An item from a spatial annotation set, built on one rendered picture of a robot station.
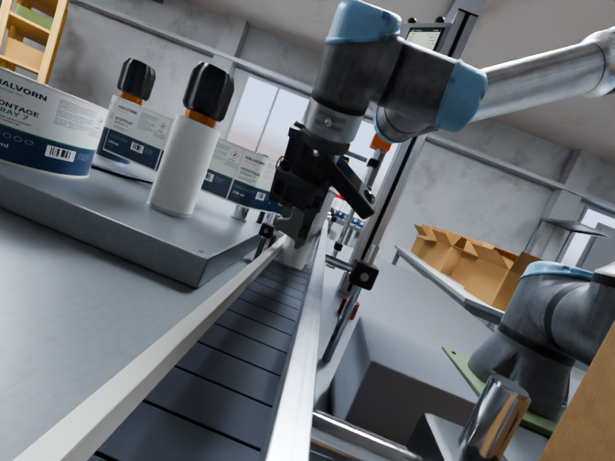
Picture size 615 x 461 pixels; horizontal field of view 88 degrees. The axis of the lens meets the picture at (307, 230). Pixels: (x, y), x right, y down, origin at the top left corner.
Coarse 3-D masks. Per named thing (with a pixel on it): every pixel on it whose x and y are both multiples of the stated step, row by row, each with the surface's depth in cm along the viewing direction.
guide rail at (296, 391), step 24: (312, 264) 33; (312, 288) 23; (312, 312) 19; (312, 336) 16; (288, 360) 13; (312, 360) 14; (288, 384) 11; (312, 384) 12; (288, 408) 10; (312, 408) 11; (288, 432) 9; (264, 456) 8; (288, 456) 8
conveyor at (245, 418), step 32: (256, 288) 43; (288, 288) 48; (224, 320) 31; (256, 320) 34; (288, 320) 37; (192, 352) 25; (224, 352) 26; (256, 352) 28; (160, 384) 20; (192, 384) 21; (224, 384) 22; (256, 384) 24; (128, 416) 17; (160, 416) 18; (192, 416) 19; (224, 416) 20; (256, 416) 21; (128, 448) 16; (160, 448) 16; (192, 448) 17; (224, 448) 18; (256, 448) 19
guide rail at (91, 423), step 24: (264, 264) 46; (240, 288) 33; (192, 312) 23; (216, 312) 26; (168, 336) 19; (192, 336) 21; (144, 360) 17; (168, 360) 18; (120, 384) 15; (144, 384) 16; (96, 408) 13; (120, 408) 14; (48, 432) 11; (72, 432) 12; (96, 432) 13; (24, 456) 10; (48, 456) 11; (72, 456) 11
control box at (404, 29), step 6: (402, 24) 76; (408, 24) 75; (414, 24) 74; (420, 24) 73; (426, 24) 72; (432, 24) 71; (438, 24) 70; (444, 24) 70; (450, 24) 69; (402, 30) 75; (408, 30) 74; (444, 30) 69; (402, 36) 75; (444, 36) 69; (438, 42) 70; (438, 48) 70; (372, 102) 80; (372, 108) 84
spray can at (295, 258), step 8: (328, 192) 57; (328, 200) 58; (320, 216) 58; (320, 224) 60; (312, 232) 58; (288, 240) 59; (312, 240) 59; (288, 248) 59; (304, 248) 58; (280, 256) 60; (288, 256) 59; (296, 256) 58; (304, 256) 59; (288, 264) 59; (296, 264) 59; (304, 264) 61
